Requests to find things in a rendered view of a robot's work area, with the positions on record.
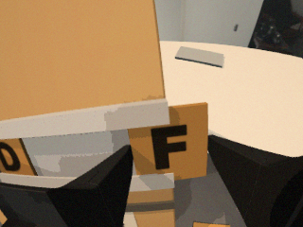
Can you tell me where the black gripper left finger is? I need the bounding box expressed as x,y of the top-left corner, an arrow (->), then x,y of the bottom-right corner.
0,144 -> 134,227

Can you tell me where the cream paper ticket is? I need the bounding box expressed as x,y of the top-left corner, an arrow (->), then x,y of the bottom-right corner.
122,212 -> 137,227

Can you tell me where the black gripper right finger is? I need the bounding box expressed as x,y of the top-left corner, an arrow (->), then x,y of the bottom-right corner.
207,135 -> 303,227

